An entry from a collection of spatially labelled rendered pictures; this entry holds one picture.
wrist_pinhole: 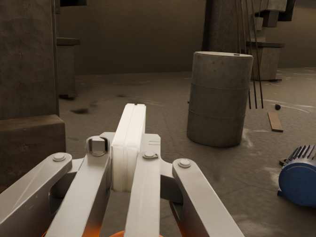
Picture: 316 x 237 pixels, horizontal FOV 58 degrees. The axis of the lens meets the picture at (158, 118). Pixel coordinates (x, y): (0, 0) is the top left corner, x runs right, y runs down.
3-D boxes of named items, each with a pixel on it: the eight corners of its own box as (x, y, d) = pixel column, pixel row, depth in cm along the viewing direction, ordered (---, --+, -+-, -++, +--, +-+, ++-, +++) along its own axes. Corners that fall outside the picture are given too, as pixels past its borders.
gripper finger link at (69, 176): (106, 201, 14) (46, 198, 14) (120, 152, 19) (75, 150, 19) (105, 175, 14) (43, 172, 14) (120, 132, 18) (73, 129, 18)
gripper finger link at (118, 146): (124, 193, 16) (110, 193, 16) (135, 139, 23) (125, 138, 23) (124, 146, 15) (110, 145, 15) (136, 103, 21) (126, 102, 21)
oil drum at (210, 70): (174, 132, 314) (181, 49, 288) (213, 125, 347) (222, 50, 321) (213, 152, 267) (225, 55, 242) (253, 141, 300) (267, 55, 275)
